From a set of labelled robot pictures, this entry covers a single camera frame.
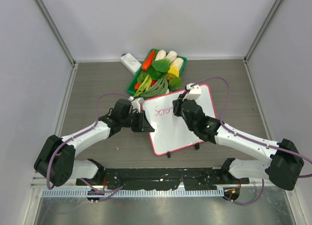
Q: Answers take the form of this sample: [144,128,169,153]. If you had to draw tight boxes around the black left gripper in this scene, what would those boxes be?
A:
[121,110,154,132]

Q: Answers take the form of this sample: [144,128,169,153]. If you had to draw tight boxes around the pink framed whiteboard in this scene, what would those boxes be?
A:
[142,90,203,156]

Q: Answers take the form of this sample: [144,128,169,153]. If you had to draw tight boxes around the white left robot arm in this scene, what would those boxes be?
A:
[34,98,154,189]

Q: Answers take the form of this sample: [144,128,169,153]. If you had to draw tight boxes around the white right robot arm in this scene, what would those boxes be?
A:
[173,94,304,191]

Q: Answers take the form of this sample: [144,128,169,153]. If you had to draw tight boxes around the round green toy leaf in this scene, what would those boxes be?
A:
[169,77,181,92]

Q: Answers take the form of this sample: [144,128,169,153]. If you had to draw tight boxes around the green toy long beans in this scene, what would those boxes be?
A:
[139,77,168,99]

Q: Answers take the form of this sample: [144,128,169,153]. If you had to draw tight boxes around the light green toy celery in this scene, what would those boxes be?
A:
[134,75,152,97]

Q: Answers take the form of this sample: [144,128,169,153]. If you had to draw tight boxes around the green plastic vegetable tray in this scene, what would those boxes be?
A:
[126,48,188,95]

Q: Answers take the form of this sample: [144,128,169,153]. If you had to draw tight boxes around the white yellow toy cabbage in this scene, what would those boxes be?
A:
[166,58,184,80]

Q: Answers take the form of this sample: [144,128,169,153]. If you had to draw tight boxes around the white toy cabbage middle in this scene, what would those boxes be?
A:
[165,51,177,63]

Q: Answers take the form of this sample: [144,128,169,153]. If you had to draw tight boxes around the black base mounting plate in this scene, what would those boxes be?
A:
[85,168,250,191]

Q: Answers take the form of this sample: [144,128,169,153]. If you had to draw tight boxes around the orange toy carrot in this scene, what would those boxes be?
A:
[141,50,155,71]

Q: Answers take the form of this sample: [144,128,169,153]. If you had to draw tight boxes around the white rectangular bottle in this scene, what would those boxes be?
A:
[120,53,141,75]

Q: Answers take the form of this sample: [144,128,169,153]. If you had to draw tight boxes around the white toy cabbage left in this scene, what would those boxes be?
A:
[155,50,167,61]

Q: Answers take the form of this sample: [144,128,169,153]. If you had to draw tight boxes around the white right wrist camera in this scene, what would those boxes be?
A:
[182,83,201,100]

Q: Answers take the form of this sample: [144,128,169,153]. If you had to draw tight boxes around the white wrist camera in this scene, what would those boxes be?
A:
[128,96,145,113]
[182,83,201,100]

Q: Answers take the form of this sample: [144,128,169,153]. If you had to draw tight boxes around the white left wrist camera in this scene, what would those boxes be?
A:
[128,96,145,113]

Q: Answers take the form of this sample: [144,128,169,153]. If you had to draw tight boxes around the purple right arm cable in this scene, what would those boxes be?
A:
[186,76,312,206]

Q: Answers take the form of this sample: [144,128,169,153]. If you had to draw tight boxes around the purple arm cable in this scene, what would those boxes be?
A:
[46,92,132,201]
[186,76,312,206]

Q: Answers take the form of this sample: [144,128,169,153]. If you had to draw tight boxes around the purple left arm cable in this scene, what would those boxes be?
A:
[46,92,132,201]

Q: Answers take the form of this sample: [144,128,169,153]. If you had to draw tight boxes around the aluminium frame rail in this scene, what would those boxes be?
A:
[31,172,76,188]

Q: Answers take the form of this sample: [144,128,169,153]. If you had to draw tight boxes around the white slotted cable duct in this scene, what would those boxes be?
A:
[41,187,224,198]

